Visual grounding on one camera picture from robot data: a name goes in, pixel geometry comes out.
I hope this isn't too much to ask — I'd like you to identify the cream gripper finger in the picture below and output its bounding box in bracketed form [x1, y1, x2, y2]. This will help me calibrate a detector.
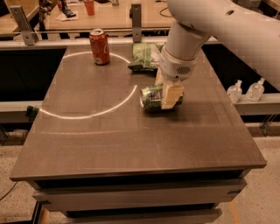
[161, 82, 184, 109]
[155, 68, 163, 85]

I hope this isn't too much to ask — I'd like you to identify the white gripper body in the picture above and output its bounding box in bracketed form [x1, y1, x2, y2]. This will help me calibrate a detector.
[159, 46, 197, 81]

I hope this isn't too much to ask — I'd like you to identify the left metal bracket post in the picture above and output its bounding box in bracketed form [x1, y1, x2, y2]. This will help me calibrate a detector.
[10, 5, 38, 46]

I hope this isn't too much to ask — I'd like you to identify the green soda can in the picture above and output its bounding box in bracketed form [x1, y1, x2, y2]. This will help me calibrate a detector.
[140, 84, 184, 111]

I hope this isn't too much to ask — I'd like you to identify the black cable on floor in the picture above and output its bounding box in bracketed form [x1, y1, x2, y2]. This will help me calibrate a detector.
[0, 180, 19, 202]

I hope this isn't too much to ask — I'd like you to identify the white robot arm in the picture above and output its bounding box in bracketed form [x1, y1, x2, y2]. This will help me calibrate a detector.
[156, 0, 280, 109]

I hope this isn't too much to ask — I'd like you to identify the green bottle at table edge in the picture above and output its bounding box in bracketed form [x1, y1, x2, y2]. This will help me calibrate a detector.
[25, 106, 39, 122]

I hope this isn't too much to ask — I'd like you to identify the black cable on desk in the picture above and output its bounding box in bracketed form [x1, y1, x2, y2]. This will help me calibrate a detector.
[155, 0, 173, 18]

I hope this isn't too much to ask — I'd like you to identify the red soda can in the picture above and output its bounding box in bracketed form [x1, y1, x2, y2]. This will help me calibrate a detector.
[89, 29, 110, 65]

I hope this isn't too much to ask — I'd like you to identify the middle metal bracket post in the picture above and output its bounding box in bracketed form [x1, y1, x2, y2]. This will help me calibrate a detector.
[129, 3, 142, 43]

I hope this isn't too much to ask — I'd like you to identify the metal bracket post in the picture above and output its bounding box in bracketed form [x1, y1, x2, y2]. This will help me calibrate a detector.
[10, 5, 38, 46]
[129, 3, 142, 43]

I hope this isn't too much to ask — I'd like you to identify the green chip bag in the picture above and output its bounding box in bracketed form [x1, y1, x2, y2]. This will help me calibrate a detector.
[128, 43, 163, 71]

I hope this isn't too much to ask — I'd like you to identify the orange plastic cup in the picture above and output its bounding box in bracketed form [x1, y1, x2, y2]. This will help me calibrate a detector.
[84, 0, 95, 16]

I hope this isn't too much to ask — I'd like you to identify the clear plastic bottle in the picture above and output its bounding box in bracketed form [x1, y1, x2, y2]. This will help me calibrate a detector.
[227, 80, 242, 103]
[246, 78, 265, 102]

